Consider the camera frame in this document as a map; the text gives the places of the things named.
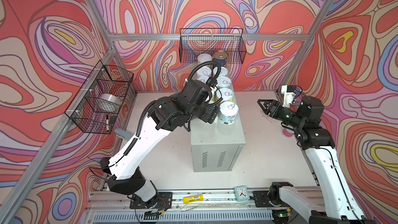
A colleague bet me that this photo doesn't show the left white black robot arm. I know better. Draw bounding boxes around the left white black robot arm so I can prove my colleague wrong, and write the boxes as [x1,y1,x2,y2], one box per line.
[100,78,218,203]

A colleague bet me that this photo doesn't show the green orange peach can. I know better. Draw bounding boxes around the green orange peach can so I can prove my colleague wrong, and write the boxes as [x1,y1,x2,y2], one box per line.
[197,54,212,64]

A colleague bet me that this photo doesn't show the black wire basket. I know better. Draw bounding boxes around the black wire basket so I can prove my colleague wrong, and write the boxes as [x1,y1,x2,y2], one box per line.
[179,27,247,64]
[65,61,134,134]

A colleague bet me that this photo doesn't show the blue label tin can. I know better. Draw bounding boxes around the blue label tin can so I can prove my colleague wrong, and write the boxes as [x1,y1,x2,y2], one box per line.
[212,50,229,67]

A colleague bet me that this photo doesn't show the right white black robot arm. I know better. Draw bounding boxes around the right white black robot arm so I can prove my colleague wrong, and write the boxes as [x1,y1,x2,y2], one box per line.
[257,96,373,224]

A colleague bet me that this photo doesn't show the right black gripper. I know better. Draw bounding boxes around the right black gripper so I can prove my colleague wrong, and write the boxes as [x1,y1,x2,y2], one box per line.
[256,99,304,129]

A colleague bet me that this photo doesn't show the yellow label can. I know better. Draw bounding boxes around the yellow label can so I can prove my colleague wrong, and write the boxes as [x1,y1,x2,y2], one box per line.
[217,88,235,103]

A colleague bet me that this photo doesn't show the grey metal cabinet box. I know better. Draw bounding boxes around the grey metal cabinet box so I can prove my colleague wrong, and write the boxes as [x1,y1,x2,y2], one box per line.
[190,62,246,172]

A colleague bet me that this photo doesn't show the small green alarm clock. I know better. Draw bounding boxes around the small green alarm clock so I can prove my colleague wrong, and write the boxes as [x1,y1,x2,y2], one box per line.
[234,186,250,202]

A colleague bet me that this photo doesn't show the black wire basket back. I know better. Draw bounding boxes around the black wire basket back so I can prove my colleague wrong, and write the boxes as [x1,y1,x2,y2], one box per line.
[179,27,247,64]

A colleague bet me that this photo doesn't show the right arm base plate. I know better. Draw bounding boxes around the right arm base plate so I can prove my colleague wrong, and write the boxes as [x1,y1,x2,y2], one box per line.
[250,190,290,208]

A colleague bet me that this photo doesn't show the white tape roll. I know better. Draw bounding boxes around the white tape roll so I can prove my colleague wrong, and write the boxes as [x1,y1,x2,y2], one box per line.
[99,93,122,105]

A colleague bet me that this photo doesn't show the grey blue sponge block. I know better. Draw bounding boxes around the grey blue sponge block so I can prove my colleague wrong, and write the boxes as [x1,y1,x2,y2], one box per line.
[114,128,132,141]

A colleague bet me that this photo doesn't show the yellow label tag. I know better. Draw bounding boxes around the yellow label tag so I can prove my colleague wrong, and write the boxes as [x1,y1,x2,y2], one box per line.
[183,195,204,204]

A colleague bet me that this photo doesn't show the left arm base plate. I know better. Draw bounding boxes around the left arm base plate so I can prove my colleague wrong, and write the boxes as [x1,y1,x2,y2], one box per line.
[130,191,173,211]

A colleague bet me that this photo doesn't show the pink label pull-tab can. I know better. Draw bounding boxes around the pink label pull-tab can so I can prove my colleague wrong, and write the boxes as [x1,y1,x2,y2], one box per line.
[196,66,209,77]

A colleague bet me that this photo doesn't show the black marker pen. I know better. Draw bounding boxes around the black marker pen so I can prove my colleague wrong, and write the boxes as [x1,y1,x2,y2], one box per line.
[106,115,110,133]

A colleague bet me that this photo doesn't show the black wire basket left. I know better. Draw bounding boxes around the black wire basket left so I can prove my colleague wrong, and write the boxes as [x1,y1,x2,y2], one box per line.
[65,61,134,134]

